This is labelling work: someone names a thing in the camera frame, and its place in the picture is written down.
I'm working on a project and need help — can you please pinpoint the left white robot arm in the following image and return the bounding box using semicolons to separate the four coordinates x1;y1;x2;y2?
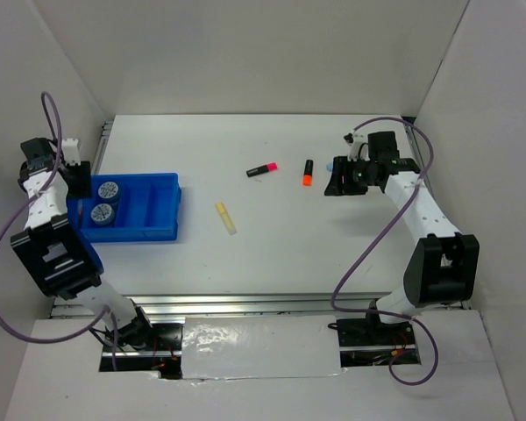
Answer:
11;138;156;350

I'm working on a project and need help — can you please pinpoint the purple cable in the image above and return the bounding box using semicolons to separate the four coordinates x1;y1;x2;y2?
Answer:
0;90;119;372
331;116;442;387

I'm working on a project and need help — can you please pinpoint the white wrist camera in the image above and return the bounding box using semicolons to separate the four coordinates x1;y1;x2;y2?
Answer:
343;132;367;161
61;138;82;167

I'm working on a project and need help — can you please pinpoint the pink black highlighter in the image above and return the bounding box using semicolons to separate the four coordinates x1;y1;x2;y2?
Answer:
245;162;278;178

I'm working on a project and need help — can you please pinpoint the blue divided plastic bin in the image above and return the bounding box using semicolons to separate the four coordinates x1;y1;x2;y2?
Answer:
67;173;181;243

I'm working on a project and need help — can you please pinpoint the orange black highlighter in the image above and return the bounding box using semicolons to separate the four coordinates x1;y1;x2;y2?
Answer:
302;160;314;187

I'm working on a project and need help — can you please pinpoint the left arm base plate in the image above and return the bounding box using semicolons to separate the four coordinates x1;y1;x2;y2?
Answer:
117;323;184;360

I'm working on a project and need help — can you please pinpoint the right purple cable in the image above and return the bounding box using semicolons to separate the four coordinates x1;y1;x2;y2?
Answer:
331;116;442;387

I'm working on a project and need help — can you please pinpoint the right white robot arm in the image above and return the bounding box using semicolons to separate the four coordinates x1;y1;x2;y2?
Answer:
324;132;480;344

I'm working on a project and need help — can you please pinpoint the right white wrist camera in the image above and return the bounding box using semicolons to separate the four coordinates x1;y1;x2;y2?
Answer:
343;132;367;161

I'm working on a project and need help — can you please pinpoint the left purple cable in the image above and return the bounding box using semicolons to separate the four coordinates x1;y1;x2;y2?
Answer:
0;90;119;372

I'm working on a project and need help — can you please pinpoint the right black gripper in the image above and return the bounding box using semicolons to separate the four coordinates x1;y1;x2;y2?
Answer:
323;155;377;196

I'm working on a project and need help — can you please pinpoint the red gel pen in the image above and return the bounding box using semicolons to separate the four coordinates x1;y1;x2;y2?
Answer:
77;199;83;229

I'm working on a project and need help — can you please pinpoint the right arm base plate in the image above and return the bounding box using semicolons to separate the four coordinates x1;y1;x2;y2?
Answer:
328;318;416;348

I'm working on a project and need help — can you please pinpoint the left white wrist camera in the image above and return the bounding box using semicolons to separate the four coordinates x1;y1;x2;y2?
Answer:
61;138;82;167

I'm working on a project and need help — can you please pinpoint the yellow highlighter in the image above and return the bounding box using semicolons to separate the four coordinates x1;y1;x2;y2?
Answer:
215;202;237;235

